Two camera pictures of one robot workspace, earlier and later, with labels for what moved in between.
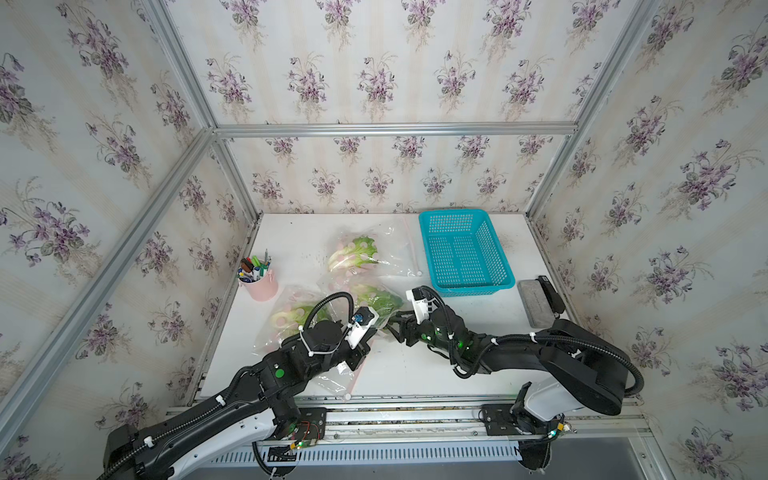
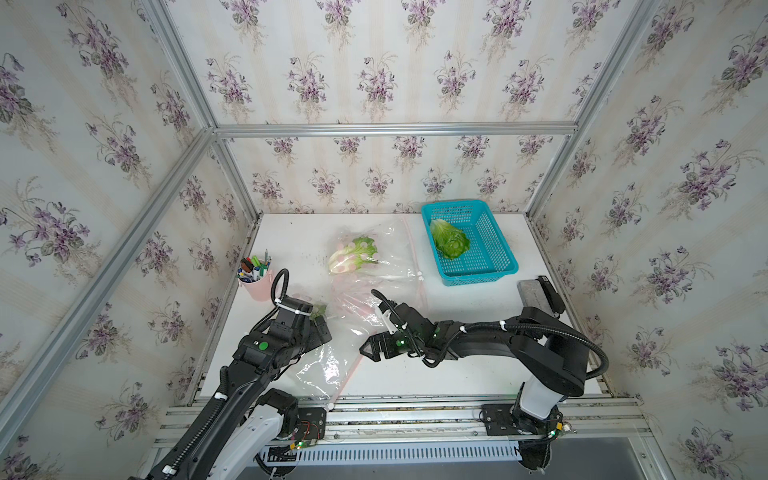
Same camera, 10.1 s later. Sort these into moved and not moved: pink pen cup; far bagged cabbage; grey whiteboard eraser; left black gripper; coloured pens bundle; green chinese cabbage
Moved: green chinese cabbage; left black gripper
Not moved: coloured pens bundle; far bagged cabbage; pink pen cup; grey whiteboard eraser
